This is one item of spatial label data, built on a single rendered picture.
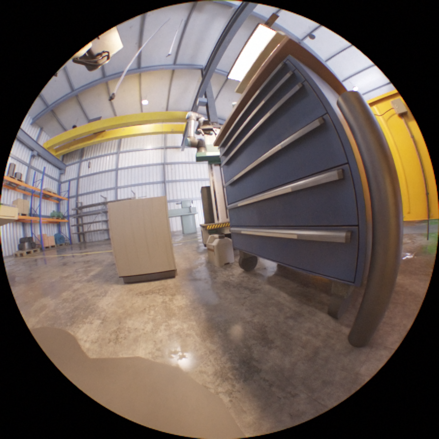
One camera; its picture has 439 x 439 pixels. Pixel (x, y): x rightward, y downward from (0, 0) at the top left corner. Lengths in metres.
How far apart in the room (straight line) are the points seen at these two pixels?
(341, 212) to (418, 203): 1.25
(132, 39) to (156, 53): 1.62
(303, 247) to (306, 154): 0.27
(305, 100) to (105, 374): 0.93
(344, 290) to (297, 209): 0.28
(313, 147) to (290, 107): 0.16
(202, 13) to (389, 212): 8.48
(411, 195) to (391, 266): 1.22
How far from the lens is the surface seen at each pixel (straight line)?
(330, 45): 10.18
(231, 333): 0.49
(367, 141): 0.33
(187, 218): 5.06
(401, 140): 1.61
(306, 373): 0.41
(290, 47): 0.66
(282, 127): 0.51
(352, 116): 0.36
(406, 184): 1.53
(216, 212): 1.75
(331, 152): 0.39
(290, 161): 0.47
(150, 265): 0.96
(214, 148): 1.96
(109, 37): 0.91
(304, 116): 0.46
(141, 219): 0.93
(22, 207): 8.43
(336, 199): 0.38
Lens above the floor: 0.36
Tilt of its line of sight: level
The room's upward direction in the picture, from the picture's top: 7 degrees counter-clockwise
